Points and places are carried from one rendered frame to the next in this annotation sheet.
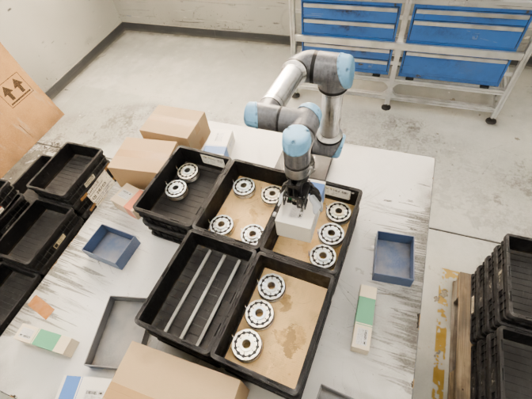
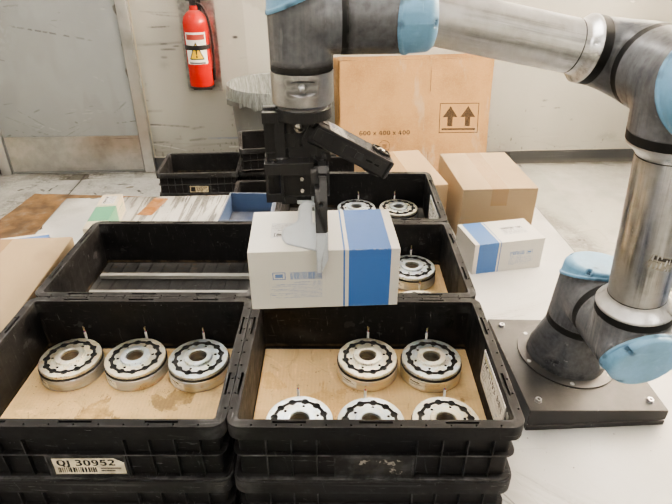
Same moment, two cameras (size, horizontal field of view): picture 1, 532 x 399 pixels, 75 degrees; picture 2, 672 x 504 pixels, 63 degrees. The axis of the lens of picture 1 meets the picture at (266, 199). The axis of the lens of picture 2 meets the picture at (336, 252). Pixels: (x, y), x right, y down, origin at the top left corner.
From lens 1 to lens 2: 0.99 m
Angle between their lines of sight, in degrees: 48
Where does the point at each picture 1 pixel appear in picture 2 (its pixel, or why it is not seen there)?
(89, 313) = not seen: hidden behind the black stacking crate
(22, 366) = (76, 221)
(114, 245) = not seen: hidden behind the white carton
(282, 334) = (100, 412)
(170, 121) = (482, 168)
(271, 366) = (29, 414)
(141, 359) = (42, 251)
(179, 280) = (193, 264)
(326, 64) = (657, 43)
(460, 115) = not seen: outside the picture
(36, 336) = (106, 206)
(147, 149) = (411, 168)
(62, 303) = (160, 217)
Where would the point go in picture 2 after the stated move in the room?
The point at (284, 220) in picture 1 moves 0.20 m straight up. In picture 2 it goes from (258, 221) to (247, 78)
